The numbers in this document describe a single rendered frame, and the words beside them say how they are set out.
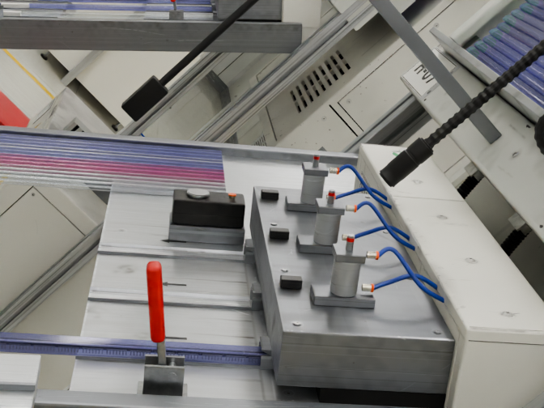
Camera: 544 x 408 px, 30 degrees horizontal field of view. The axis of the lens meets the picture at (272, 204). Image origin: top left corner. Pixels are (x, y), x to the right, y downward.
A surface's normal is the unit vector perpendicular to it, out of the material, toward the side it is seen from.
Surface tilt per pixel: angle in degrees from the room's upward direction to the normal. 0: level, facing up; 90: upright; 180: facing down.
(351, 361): 90
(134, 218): 42
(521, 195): 90
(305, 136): 90
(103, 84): 90
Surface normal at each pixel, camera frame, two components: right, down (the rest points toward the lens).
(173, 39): 0.08, 0.34
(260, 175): 0.11, -0.94
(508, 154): -0.66, -0.69
